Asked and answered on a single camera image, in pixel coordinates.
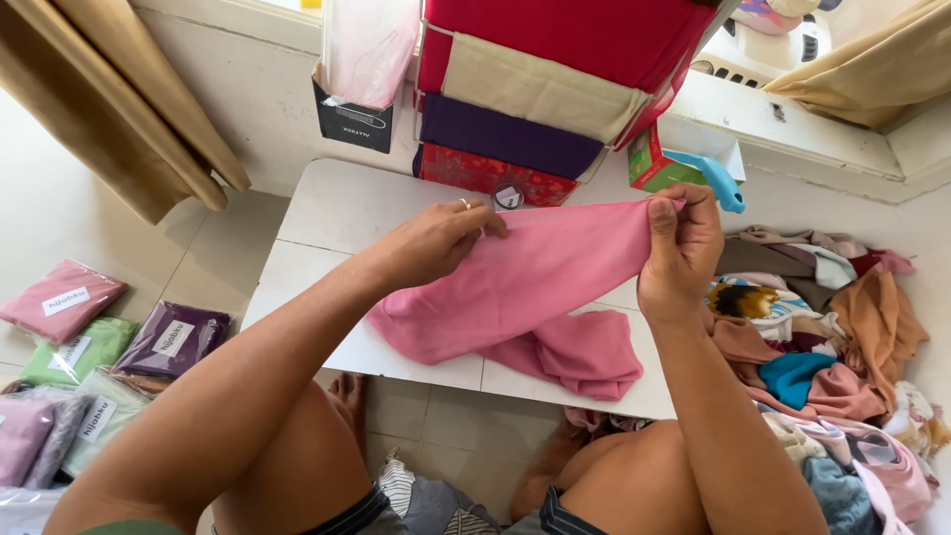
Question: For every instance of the person's left hand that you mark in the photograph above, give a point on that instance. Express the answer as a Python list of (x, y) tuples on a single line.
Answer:
[(427, 241)]

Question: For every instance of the person's right hand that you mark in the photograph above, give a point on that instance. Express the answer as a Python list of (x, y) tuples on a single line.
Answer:
[(680, 260)]

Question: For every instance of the pink scarf cloth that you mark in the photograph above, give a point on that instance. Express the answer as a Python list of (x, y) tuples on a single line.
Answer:
[(535, 290)]

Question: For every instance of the clear tape roll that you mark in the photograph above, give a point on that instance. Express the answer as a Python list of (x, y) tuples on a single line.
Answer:
[(508, 197)]

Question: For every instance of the green and red carton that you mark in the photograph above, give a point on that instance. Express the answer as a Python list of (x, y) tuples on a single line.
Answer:
[(648, 165)]

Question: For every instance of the black cardboard box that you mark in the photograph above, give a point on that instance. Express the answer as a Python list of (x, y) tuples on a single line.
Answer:
[(355, 125)]

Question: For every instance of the heap of mixed clothes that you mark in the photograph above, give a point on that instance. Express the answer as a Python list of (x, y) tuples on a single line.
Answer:
[(825, 349)]

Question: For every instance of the crumpled pink patterned cloth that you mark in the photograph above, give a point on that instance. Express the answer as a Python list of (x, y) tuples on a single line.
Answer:
[(594, 420)]

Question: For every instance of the pink translucent plastic bag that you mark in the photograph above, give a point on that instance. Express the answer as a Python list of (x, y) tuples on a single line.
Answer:
[(368, 48)]

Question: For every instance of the person's right leg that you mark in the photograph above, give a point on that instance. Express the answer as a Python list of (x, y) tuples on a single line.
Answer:
[(631, 475)]

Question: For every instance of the person's leg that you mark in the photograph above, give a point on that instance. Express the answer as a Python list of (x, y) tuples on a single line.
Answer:
[(631, 475), (297, 468)]

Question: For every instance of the white striped cloth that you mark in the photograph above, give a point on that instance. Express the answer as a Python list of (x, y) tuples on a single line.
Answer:
[(397, 483)]

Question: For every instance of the colourful stuffed item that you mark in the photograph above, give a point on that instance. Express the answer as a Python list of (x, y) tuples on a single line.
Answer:
[(765, 13)]

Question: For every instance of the person's left leg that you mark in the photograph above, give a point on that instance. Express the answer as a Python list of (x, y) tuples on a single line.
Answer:
[(297, 468)]

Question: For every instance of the grey striped shorts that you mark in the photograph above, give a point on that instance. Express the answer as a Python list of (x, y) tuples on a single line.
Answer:
[(438, 513)]

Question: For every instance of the beige curtain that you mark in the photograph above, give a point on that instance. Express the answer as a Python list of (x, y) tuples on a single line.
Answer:
[(126, 96), (877, 70)]

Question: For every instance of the heap of bagged folded scarves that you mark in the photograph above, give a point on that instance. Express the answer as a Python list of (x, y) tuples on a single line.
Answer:
[(89, 371)]

